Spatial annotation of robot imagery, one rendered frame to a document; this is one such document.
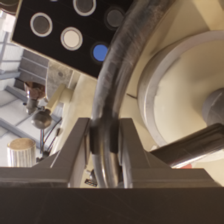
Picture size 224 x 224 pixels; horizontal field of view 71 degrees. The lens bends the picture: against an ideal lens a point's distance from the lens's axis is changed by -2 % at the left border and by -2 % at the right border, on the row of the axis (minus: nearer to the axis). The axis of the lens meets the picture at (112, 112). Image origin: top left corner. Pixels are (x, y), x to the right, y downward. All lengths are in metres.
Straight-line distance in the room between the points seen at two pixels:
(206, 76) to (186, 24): 0.16
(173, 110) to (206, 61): 0.08
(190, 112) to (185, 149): 0.10
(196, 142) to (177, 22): 0.27
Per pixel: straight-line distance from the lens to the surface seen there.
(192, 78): 0.26
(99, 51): 0.25
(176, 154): 0.17
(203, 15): 0.41
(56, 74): 0.50
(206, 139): 0.19
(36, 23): 0.27
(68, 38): 0.25
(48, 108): 0.38
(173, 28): 0.38
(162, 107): 0.27
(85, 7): 0.26
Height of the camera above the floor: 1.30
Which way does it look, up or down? 16 degrees up
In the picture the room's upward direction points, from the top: 155 degrees counter-clockwise
